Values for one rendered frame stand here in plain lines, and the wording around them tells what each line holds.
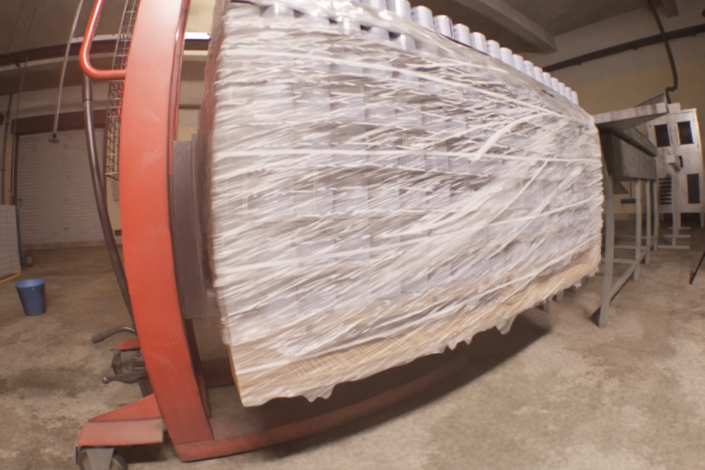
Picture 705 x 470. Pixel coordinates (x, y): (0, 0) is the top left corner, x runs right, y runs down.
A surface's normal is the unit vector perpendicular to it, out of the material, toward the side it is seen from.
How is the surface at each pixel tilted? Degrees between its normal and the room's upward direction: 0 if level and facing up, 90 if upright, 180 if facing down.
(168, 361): 90
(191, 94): 90
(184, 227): 90
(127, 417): 90
